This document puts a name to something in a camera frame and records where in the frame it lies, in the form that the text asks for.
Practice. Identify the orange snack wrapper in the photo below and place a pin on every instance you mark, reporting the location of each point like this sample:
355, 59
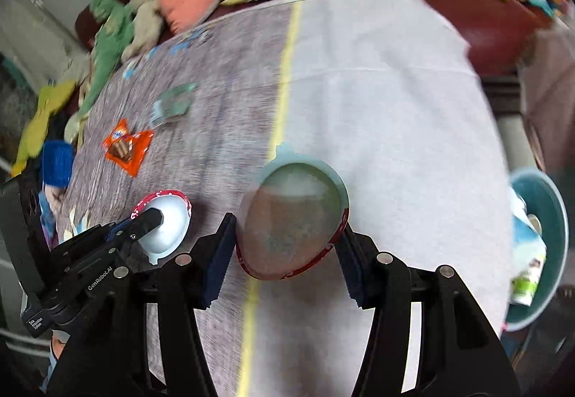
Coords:
128, 145

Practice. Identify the small beige plush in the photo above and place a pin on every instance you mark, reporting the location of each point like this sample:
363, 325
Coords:
146, 19

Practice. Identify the clear plastic wrapper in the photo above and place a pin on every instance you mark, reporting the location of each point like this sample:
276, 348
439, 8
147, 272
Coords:
173, 105

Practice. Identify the yellow plush toy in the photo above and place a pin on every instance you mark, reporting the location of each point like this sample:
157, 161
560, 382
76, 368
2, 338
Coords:
45, 109

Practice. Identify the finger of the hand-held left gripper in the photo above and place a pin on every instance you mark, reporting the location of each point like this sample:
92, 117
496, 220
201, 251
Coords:
143, 224

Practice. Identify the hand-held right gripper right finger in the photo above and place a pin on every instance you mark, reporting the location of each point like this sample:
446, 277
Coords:
350, 262

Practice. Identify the blue white packet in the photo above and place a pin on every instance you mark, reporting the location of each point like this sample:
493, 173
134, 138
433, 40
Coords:
521, 226

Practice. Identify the small green dinosaur plush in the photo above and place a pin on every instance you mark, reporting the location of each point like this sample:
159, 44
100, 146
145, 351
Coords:
108, 46

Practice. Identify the grey tablecloth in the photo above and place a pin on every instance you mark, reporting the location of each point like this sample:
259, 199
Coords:
382, 109

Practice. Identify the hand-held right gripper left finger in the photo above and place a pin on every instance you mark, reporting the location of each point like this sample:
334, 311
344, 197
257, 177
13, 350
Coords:
220, 262

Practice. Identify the dark red leather sofa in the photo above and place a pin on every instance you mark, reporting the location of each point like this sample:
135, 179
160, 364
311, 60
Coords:
489, 33

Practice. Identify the blue plush toy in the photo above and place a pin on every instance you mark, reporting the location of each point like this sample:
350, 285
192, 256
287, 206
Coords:
56, 163

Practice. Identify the blue plastic bin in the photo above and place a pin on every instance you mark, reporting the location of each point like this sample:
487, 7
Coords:
550, 208

